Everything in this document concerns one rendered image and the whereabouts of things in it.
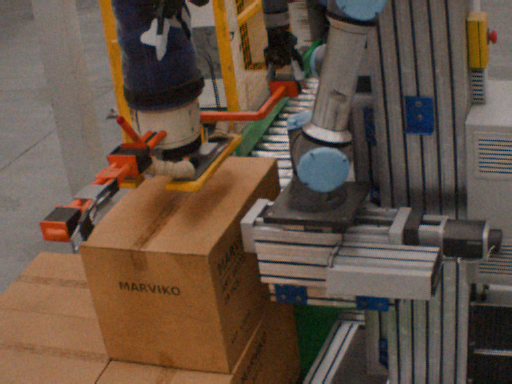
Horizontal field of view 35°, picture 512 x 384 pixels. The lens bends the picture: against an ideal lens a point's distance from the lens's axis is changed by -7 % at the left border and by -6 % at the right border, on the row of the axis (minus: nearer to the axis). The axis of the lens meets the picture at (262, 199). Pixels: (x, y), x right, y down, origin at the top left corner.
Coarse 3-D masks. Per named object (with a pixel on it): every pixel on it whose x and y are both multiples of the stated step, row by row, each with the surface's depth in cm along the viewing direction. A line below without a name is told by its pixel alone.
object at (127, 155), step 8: (128, 144) 223; (136, 144) 222; (144, 144) 221; (112, 152) 220; (120, 152) 221; (128, 152) 220; (136, 152) 219; (144, 152) 218; (112, 160) 217; (120, 160) 216; (128, 160) 216; (136, 160) 216; (144, 160) 220; (136, 168) 216; (144, 168) 218; (136, 176) 217
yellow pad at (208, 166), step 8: (232, 136) 254; (240, 136) 255; (224, 144) 249; (232, 144) 249; (216, 152) 244; (224, 152) 245; (192, 160) 235; (200, 160) 240; (208, 160) 240; (216, 160) 240; (224, 160) 243; (200, 168) 236; (208, 168) 236; (216, 168) 238; (200, 176) 232; (208, 176) 233; (168, 184) 230; (176, 184) 230; (184, 184) 229; (192, 184) 228; (200, 184) 229
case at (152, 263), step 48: (144, 192) 259; (192, 192) 254; (240, 192) 250; (96, 240) 234; (144, 240) 231; (192, 240) 227; (240, 240) 242; (96, 288) 238; (144, 288) 232; (192, 288) 226; (240, 288) 243; (144, 336) 241; (192, 336) 235; (240, 336) 244
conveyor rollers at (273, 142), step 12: (312, 84) 451; (300, 96) 436; (312, 96) 434; (288, 108) 422; (300, 108) 420; (312, 108) 418; (276, 120) 409; (264, 132) 400; (276, 132) 398; (264, 144) 384; (276, 144) 382; (288, 144) 380; (252, 156) 376; (264, 156) 375; (276, 156) 373; (288, 156) 371; (288, 168) 363; (288, 180) 347
